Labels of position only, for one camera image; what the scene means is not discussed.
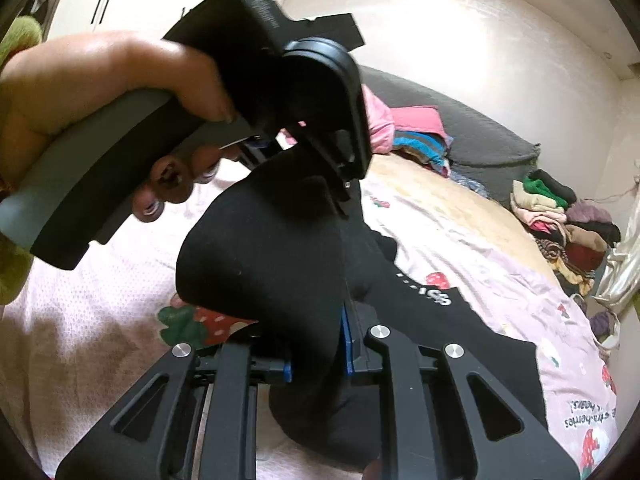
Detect left hand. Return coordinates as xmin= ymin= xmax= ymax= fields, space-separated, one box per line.
xmin=0 ymin=30 xmax=237 ymax=224

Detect beige bed sheet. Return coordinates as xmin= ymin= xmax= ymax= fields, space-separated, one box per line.
xmin=368 ymin=155 xmax=560 ymax=287

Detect grey quilted headboard cover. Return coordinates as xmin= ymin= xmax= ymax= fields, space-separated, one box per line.
xmin=360 ymin=66 xmax=540 ymax=208

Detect pink fleece blanket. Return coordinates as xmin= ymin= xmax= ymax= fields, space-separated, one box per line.
xmin=278 ymin=84 xmax=396 ymax=156

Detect pile of folded clothes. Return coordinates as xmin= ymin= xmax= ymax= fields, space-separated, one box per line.
xmin=509 ymin=169 xmax=622 ymax=298

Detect bag with purple cloth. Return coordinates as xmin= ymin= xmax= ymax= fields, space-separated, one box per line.
xmin=589 ymin=310 xmax=620 ymax=351

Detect black sweater orange cuffs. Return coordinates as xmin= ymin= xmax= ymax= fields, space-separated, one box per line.
xmin=176 ymin=146 xmax=546 ymax=469

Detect striped folded clothes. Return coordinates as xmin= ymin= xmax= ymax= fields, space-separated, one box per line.
xmin=390 ymin=105 xmax=454 ymax=178

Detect cream satin curtain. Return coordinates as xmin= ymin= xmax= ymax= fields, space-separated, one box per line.
xmin=594 ymin=197 xmax=640 ymax=314

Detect pink strawberry print quilt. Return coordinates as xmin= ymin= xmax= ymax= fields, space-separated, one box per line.
xmin=1 ymin=160 xmax=618 ymax=474

